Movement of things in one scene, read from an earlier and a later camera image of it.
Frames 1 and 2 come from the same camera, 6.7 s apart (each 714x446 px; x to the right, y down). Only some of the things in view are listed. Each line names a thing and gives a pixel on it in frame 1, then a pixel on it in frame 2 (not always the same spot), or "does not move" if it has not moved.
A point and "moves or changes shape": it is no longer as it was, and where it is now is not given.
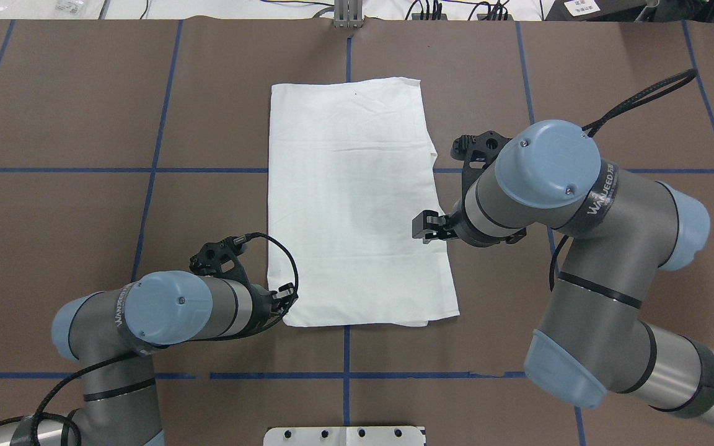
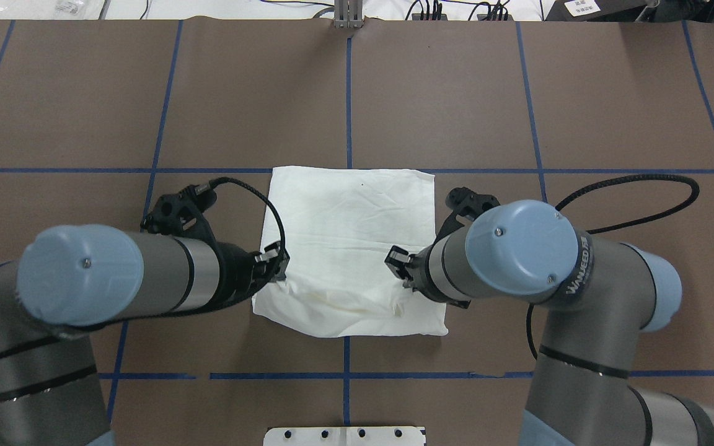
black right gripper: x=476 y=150 -> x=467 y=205
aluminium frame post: x=348 y=14 does not move
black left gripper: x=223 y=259 -> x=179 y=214
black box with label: x=601 y=10 does not move
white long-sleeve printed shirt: x=349 y=165 moves or changes shape
